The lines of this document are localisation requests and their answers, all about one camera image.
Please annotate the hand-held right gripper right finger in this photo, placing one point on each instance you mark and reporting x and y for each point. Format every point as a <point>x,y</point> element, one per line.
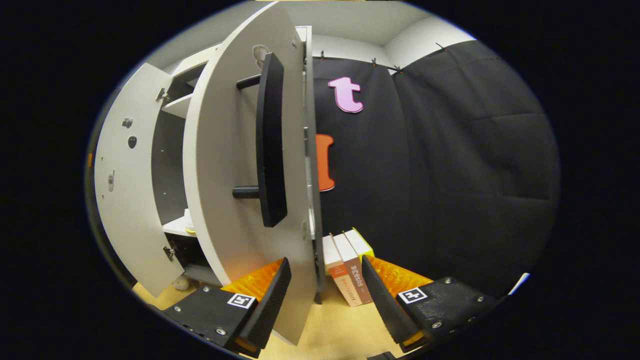
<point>382,305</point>

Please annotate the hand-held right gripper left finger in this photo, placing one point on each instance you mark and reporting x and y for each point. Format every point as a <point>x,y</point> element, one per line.
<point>270,305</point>

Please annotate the white shoe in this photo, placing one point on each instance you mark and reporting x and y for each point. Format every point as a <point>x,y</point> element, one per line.
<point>189,222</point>

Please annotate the grey cabinet door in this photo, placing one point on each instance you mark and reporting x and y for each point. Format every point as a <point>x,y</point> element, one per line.
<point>130,200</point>
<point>225,150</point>

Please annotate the grey shoe cabinet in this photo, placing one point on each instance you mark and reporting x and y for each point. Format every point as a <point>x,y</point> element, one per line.
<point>170,165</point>

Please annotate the yellow and white book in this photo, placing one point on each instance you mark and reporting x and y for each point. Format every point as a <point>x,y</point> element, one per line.
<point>361,245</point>

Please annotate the white round container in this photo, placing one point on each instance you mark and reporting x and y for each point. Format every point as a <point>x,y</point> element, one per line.
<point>181,284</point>

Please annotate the black backdrop cloth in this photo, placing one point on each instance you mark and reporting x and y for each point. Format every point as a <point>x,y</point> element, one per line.
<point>450,175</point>

